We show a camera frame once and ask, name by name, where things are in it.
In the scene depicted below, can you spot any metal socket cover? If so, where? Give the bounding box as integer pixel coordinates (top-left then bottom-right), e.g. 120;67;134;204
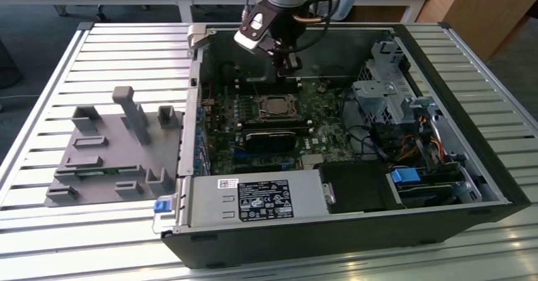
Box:
256;95;300;118

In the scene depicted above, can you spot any silver CPU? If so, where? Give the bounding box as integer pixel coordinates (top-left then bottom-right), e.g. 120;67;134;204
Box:
262;99;292;113

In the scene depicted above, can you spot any CPU socket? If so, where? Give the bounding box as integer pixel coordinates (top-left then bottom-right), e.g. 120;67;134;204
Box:
255;94;303;120

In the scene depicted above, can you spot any metal drive cage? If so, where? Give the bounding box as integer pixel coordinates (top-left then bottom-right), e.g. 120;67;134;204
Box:
351;40;422;127

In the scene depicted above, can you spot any green motherboard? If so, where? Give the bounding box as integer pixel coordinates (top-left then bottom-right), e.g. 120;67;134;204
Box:
199;79;362;175

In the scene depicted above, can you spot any black graphics card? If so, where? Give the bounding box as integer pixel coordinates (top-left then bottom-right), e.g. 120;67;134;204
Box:
243;129;298;151

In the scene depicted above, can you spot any silver chipset heatsink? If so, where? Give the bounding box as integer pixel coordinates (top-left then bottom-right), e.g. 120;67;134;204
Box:
300;154;326;170

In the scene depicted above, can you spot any wooden cabinet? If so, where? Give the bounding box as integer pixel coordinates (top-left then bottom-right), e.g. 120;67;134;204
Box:
415;0;538;62

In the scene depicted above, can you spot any black plastic shroud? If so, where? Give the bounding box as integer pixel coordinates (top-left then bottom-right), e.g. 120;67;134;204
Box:
317;161;406;215

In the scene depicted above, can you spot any blue disk carrier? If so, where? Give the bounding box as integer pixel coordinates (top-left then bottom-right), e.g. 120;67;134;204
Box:
390;166;421;186

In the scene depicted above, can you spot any grey power supply unit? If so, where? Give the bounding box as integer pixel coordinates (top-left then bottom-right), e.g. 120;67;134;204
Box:
187;170;333;228

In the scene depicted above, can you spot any grey parts rack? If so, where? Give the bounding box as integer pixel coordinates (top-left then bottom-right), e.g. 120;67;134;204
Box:
44;85;186;209

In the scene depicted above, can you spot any green RAM stick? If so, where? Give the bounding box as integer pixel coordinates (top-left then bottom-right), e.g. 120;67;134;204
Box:
75;166;140;178

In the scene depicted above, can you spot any black PC case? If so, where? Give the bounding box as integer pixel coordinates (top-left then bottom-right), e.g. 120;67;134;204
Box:
160;22;531;270

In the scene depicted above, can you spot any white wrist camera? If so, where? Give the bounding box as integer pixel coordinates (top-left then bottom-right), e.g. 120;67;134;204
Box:
234;9;271;54

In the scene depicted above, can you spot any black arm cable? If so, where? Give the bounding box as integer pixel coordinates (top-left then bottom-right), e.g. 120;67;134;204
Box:
292;0;334;55

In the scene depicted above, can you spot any grey case handle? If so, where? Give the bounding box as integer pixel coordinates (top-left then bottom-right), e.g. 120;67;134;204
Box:
186;24;212;50

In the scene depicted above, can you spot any black plastic bracket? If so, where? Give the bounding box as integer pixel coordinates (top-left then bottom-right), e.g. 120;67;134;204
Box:
371;123;407;161

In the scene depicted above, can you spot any yellow orange wire bundle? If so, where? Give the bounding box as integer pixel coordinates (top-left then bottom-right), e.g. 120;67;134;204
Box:
397;135;446;163

